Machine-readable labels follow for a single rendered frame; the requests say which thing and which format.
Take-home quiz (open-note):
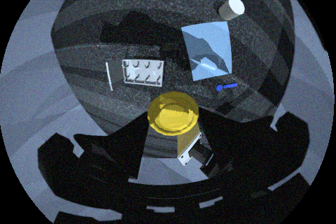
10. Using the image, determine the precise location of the grey dish rack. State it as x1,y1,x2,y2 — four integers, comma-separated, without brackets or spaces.
106,59,165,90

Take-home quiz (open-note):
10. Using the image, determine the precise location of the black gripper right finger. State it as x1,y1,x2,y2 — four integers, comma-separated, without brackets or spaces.
198,107,274,171

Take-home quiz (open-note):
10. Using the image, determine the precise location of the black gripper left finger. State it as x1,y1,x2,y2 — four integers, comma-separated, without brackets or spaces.
73,111,149,180

